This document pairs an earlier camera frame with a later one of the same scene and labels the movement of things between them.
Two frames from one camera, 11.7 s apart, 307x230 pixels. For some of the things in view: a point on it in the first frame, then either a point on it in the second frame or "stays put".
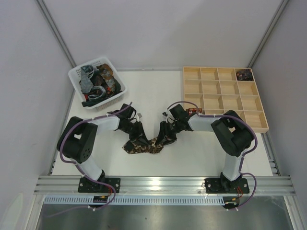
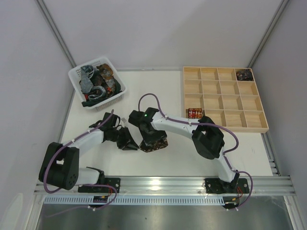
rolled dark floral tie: (244, 74) stays put
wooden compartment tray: (217, 90) stays put
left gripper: (137, 133) → (122, 138)
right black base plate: (225, 186) stays put
